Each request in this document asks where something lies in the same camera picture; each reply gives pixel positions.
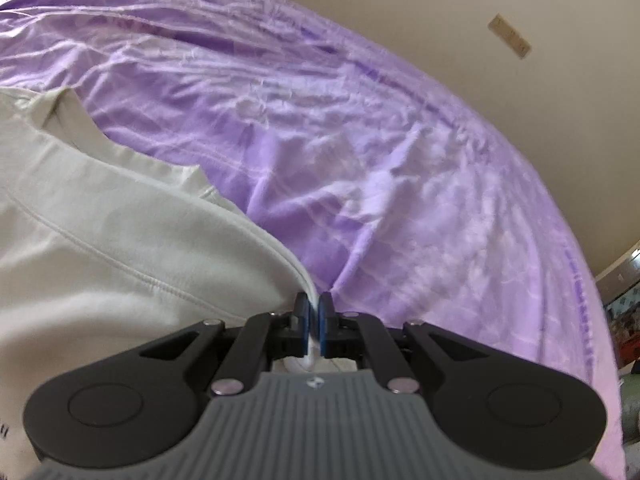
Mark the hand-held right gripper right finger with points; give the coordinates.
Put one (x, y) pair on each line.
(325, 322)

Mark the white printed sweatshirt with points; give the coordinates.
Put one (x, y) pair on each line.
(115, 260)

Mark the wall socket plate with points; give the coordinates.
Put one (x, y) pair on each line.
(510, 36)

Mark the purple bed sheet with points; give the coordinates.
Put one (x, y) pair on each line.
(380, 170)

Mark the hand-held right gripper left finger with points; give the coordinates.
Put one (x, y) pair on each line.
(302, 322)

